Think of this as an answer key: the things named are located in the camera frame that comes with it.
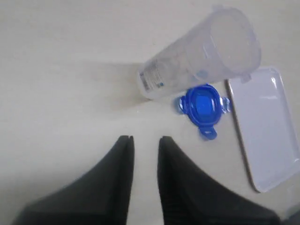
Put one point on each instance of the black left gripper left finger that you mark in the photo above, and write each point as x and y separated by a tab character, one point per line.
100	197

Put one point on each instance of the clear plastic tall container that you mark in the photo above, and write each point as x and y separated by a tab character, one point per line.
222	46

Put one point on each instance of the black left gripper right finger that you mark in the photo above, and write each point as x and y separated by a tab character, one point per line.
191	197

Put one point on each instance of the blue snap-lock lid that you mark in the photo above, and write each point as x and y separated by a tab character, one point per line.
204	107

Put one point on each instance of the white rectangular tray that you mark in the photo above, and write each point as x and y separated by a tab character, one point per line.
266	128

